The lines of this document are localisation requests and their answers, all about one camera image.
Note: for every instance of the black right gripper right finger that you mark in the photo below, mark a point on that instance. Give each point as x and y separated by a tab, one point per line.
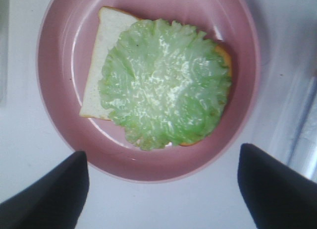
276	196

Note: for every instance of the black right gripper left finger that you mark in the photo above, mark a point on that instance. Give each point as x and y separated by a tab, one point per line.
53	202

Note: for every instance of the green lettuce leaf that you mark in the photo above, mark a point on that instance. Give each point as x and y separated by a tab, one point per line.
163	87

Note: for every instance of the bread slice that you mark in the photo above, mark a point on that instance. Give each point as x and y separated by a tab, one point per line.
106	65

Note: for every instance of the clear right plastic tray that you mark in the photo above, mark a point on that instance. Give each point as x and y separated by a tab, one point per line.
294	140

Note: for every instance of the pink round plate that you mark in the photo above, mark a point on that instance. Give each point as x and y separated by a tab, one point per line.
151	90

